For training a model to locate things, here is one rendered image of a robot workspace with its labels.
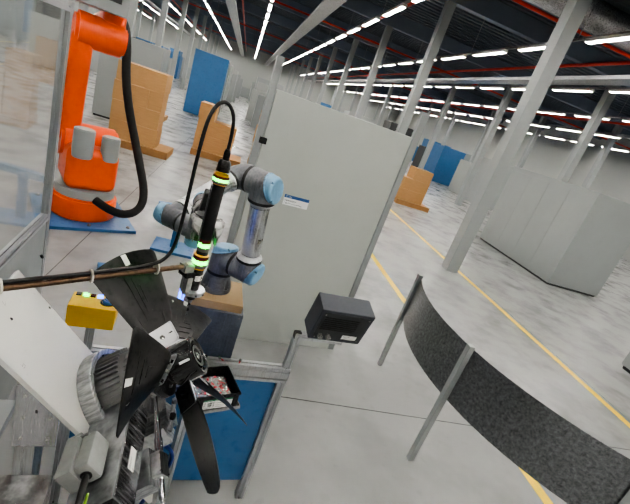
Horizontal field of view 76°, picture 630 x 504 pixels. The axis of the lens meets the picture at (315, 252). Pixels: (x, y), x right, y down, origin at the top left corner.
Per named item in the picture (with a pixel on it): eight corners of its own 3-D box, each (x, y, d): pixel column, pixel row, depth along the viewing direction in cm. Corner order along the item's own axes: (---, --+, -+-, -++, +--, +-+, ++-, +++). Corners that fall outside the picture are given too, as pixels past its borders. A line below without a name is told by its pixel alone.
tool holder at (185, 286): (182, 301, 113) (190, 270, 110) (169, 288, 117) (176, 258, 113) (208, 295, 120) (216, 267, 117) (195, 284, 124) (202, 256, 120)
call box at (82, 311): (63, 328, 146) (67, 304, 143) (71, 313, 155) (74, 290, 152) (111, 334, 152) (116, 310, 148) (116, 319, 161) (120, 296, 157)
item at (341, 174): (201, 334, 332) (278, 54, 260) (201, 330, 336) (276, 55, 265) (333, 350, 375) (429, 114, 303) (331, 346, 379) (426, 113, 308)
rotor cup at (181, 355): (147, 385, 107) (192, 363, 107) (144, 341, 117) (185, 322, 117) (174, 405, 117) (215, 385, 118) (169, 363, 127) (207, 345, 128)
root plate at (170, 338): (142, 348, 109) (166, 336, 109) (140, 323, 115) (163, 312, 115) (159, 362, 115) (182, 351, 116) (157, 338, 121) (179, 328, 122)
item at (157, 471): (160, 482, 97) (150, 478, 94) (158, 458, 101) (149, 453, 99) (170, 477, 97) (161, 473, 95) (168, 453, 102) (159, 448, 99)
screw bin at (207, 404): (182, 414, 148) (186, 400, 146) (173, 383, 161) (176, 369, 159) (237, 406, 161) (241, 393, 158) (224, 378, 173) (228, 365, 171)
